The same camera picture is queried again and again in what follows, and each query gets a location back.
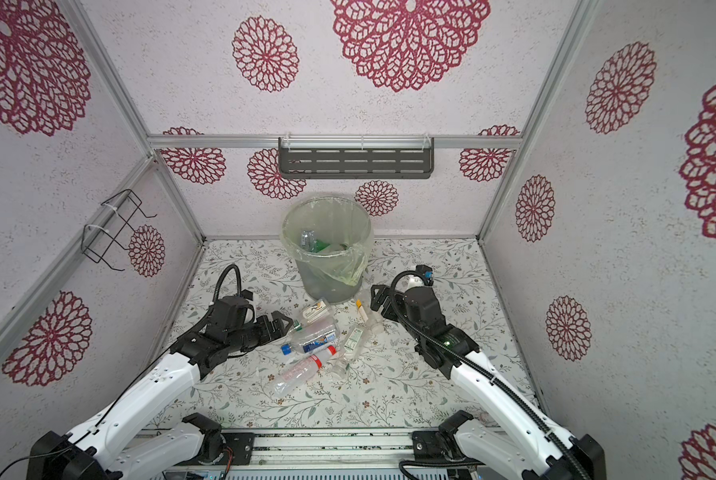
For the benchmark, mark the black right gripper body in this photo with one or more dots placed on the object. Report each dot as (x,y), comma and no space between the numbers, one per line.
(401,301)

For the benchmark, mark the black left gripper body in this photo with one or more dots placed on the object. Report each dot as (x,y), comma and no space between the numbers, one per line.
(244,339)

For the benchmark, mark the clear bluish water bottle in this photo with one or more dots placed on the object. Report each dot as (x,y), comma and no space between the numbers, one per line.
(308,241)

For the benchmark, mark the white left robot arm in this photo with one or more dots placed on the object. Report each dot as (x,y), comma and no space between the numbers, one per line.
(100,448)

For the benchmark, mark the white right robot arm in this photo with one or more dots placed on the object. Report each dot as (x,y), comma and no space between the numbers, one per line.
(530,445)

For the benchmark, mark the grey mesh waste bin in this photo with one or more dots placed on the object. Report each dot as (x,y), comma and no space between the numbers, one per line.
(328,270)

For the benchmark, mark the green plastic bin liner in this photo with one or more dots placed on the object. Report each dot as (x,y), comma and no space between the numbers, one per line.
(340,267)

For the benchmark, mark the crushed clear bottle blue cap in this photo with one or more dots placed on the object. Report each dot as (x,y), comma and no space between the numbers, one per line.
(311,337)

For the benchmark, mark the small bottle green cap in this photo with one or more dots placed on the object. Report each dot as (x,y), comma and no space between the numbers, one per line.
(312,313)

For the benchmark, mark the clear bottle green label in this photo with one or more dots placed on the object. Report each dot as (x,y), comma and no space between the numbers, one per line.
(351,349)

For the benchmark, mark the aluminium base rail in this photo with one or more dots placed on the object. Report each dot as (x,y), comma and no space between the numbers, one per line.
(277,449)

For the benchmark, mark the black wire wall rack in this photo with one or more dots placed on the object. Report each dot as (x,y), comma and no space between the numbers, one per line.
(98,239)

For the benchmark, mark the dark grey wall shelf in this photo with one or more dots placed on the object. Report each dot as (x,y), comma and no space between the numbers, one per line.
(356,159)

